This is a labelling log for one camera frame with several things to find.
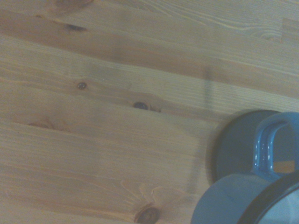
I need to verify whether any blue enamel mug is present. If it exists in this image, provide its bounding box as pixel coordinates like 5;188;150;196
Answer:
191;111;299;224

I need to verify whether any wooden mug rack black base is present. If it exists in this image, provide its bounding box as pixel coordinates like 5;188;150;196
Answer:
209;109;295;185

